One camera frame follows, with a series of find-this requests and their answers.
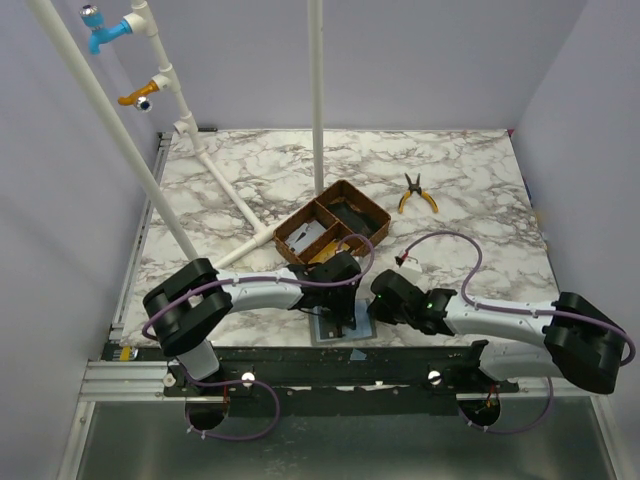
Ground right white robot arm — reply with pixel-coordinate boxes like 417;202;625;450
368;270;626;395

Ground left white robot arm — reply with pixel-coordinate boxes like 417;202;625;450
142;251;363;381

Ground silver VIP card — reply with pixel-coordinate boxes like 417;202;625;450
285;220;327;254

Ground blue faucet tap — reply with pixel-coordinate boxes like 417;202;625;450
79;4;133;55

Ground woven brown divided basket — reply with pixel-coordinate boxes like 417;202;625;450
273;180;391;264

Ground white diagonal pole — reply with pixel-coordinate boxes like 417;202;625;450
27;1;198;261

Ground yellow handled pliers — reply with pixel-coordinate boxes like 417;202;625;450
397;173;439;214

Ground white PVC pipe frame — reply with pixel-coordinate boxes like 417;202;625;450
123;1;276;267

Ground aluminium frame rail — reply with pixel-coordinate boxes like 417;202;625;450
60;358;635;479

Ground white vertical pole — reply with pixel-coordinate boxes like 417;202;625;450
307;0;324;196

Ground gold faucet tap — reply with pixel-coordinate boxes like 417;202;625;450
117;81;159;112

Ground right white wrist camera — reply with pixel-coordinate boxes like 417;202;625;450
398;257;422;284

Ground grey card holder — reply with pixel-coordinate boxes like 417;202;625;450
308;299;377;346

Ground gold card with stripe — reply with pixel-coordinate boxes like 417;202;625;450
309;240;350;264

